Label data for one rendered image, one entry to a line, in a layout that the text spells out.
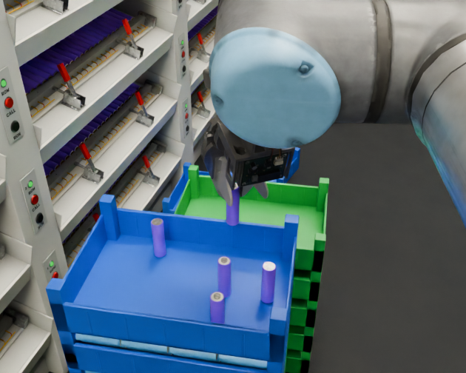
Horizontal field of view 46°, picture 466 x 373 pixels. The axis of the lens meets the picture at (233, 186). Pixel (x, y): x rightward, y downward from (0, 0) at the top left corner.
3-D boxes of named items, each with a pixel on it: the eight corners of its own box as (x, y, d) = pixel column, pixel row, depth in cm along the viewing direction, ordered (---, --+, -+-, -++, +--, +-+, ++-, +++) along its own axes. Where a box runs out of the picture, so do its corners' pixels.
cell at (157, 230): (161, 226, 80) (164, 259, 83) (164, 218, 81) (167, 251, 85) (149, 225, 80) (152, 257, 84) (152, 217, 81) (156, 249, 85)
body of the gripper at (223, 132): (228, 195, 63) (238, 117, 54) (206, 143, 68) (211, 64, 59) (288, 181, 65) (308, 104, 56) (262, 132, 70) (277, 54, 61)
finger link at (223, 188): (217, 229, 71) (227, 182, 64) (203, 195, 74) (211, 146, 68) (239, 225, 72) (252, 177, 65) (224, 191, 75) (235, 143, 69)
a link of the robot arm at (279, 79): (386, 57, 34) (364, -42, 42) (200, 54, 34) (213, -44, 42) (361, 160, 41) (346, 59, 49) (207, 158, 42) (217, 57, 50)
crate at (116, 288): (295, 254, 85) (299, 214, 80) (282, 364, 69) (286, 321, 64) (109, 232, 89) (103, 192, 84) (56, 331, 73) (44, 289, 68)
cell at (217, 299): (225, 325, 73) (225, 291, 69) (223, 336, 72) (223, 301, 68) (212, 323, 73) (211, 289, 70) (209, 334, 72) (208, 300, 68)
